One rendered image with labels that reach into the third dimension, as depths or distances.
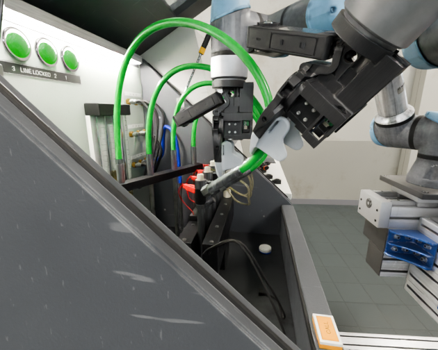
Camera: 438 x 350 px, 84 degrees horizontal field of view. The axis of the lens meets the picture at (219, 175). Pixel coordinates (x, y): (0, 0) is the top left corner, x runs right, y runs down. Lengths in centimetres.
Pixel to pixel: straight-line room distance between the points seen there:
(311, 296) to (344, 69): 37
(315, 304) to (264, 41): 42
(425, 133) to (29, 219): 100
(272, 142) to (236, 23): 26
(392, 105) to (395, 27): 73
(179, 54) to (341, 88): 71
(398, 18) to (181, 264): 28
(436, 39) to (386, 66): 12
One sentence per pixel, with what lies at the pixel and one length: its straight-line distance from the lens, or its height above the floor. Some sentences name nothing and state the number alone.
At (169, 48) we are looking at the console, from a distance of 96.
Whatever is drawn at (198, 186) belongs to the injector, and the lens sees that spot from 56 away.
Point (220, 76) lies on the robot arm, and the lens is 51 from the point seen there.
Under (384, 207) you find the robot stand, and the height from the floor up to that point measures 98.
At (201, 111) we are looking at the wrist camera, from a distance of 52.
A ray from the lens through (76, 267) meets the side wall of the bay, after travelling 29.
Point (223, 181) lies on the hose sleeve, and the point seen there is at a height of 115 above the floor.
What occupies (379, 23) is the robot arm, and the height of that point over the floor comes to 134.
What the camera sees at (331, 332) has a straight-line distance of 45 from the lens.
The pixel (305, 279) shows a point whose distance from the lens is 55.
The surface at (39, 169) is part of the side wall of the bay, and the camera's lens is 27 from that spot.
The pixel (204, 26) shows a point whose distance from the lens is 46.
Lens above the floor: 127
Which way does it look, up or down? 15 degrees down
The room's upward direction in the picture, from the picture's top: straight up
